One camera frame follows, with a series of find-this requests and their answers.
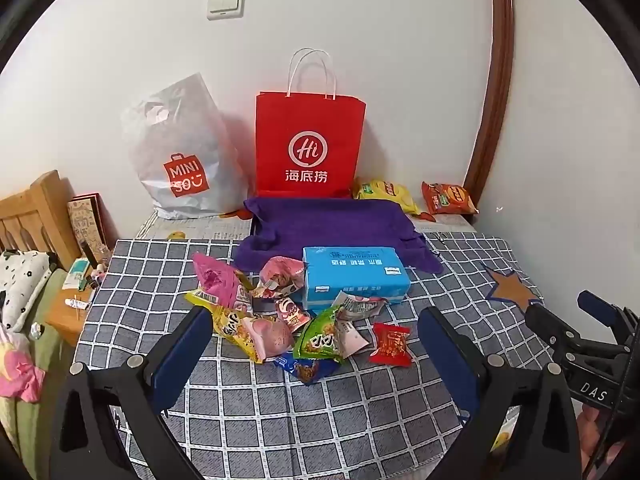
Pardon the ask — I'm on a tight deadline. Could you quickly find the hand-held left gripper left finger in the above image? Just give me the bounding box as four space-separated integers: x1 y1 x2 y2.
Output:
50 305 216 480

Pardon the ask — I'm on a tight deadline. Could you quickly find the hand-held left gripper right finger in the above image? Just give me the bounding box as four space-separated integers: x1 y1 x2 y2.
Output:
417 306 583 480

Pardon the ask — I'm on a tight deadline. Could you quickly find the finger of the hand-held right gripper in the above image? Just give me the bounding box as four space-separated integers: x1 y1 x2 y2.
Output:
577 290 640 347
524 304 581 357

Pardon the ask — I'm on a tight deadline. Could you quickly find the yellow snack packet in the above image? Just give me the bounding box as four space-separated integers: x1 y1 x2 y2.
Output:
210 305 266 365

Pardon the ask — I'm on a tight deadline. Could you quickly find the large pink snack packet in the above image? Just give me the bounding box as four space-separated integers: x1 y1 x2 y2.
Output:
185 252 253 311

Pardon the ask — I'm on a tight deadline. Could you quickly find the peach red snack packet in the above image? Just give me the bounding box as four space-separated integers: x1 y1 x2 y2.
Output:
250 317 296 361

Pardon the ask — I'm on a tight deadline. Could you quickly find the pale pink snack packet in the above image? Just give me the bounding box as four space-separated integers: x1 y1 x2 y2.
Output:
332 317 371 358

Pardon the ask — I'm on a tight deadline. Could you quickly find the white red fruit snack packet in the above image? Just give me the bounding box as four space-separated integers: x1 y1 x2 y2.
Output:
332 290 390 321

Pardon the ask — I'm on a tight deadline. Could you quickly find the white berry print snack packet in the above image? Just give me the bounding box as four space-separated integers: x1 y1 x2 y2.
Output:
274 295 312 333

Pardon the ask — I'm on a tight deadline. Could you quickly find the blue snack packet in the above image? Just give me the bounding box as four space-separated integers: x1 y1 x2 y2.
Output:
272 355 341 386

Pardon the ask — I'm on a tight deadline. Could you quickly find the pink brown snack packet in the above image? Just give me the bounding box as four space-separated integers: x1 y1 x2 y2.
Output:
256 256 307 302

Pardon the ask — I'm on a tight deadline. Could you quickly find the green snack packet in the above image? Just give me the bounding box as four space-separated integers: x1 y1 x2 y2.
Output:
292 305 351 363

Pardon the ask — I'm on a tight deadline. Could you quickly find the person's right hand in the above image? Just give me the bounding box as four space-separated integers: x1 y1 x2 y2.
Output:
574 404 628 480

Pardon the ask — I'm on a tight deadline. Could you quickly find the grey checkered cloth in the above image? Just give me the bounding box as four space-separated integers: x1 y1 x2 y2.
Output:
70 232 566 480

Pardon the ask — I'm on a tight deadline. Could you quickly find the wooden nightstand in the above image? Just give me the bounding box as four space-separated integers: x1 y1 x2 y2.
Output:
45 280 96 348

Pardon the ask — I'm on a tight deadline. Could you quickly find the blue tissue pack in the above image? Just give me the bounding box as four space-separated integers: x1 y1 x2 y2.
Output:
301 246 412 311

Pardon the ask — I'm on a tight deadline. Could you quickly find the white green tube box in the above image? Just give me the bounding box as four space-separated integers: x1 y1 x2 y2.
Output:
62 257 93 291

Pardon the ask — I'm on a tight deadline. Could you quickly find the orange chips bag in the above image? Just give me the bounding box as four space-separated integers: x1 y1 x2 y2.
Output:
421 181 478 216

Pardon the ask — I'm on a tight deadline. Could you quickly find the patterned book box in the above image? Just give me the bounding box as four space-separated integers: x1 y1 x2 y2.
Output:
67 191 108 261

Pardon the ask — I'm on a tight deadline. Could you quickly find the pink plush toy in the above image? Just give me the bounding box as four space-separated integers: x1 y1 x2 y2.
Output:
0 330 46 403

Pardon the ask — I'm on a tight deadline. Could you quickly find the yellow chips bag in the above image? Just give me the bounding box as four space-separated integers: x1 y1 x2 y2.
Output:
352 178 423 216

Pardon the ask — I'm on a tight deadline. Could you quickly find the green blanket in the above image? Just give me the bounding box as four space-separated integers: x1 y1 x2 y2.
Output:
0 267 76 480

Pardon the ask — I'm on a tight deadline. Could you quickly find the white polka dot pillow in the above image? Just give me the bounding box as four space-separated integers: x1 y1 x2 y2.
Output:
0 249 53 333

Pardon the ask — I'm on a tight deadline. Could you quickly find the purple towel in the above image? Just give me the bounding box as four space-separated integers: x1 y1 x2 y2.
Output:
232 196 445 276

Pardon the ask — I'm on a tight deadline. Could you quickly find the wooden headboard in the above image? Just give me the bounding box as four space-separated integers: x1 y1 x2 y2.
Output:
0 170 83 271

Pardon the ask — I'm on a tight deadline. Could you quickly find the white plastic shopping bag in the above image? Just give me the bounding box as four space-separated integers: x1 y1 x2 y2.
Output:
120 72 251 221

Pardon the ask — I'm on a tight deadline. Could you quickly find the red paper bag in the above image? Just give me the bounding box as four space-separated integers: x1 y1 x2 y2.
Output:
255 48 367 200

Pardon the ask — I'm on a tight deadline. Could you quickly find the brown wooden door frame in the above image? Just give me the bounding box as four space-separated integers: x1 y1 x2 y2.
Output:
462 0 516 206

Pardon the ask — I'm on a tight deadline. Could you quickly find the white light switch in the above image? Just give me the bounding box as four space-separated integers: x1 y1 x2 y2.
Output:
206 0 246 22

